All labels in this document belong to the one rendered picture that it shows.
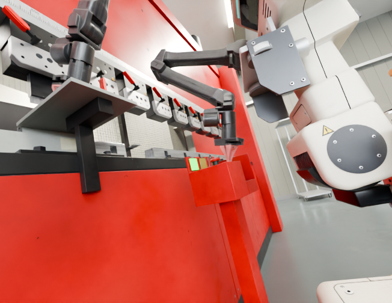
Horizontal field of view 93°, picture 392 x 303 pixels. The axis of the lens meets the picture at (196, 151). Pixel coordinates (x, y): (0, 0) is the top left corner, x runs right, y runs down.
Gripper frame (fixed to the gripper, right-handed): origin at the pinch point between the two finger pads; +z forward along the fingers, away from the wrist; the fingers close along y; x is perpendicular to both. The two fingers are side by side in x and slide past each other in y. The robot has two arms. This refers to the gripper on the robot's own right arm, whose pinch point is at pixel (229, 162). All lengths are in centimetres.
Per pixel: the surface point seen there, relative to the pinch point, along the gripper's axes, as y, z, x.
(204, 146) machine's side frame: 119, -19, -159
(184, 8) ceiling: 145, -238, -151
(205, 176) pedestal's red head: 2.0, 4.5, 14.0
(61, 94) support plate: 15, -16, 51
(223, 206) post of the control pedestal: -0.7, 15.6, 6.9
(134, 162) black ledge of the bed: 22.0, -0.7, 27.7
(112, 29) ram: 53, -66, 19
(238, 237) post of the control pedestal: -6.1, 25.3, 6.8
